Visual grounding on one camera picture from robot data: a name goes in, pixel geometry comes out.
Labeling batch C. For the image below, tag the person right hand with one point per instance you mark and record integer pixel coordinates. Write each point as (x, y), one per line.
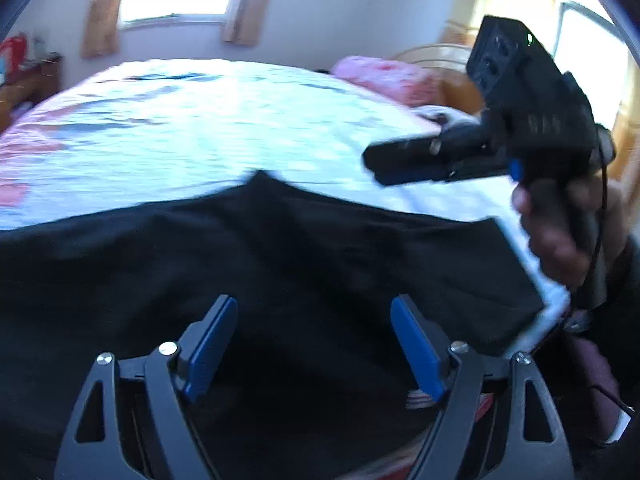
(559, 257)

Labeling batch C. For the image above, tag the peach curtain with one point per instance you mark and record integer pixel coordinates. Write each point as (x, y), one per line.
(244, 21)
(101, 29)

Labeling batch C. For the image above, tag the red gift bag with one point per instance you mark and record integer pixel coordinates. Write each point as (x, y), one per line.
(13, 51)

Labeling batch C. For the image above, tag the cream wooden headboard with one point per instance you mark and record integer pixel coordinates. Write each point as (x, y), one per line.
(449, 62)

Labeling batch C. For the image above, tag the red plaid mattress sheet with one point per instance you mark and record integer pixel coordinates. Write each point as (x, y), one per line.
(399, 463)

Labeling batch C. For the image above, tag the window by headboard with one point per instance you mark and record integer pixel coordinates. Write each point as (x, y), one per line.
(593, 50)

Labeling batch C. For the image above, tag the pink floral folded quilt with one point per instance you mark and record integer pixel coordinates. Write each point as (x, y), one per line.
(405, 83)

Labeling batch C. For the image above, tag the brown wooden desk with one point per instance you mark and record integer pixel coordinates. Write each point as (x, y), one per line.
(33, 84)

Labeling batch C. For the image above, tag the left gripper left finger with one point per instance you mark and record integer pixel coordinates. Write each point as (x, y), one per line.
(131, 417)

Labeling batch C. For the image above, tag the black pants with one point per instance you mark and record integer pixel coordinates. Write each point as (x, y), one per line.
(314, 383)

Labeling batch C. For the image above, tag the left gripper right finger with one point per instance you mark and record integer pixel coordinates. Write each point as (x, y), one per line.
(496, 418)

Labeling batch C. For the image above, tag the white patterned pillow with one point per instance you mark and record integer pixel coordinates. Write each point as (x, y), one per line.
(445, 116)

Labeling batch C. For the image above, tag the right peach curtain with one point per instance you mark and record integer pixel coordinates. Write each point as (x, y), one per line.
(244, 21)

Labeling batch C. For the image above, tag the left peach curtain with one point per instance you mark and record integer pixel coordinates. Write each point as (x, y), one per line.
(101, 29)

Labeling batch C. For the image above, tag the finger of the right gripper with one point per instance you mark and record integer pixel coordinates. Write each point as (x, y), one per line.
(400, 173)
(452, 144)

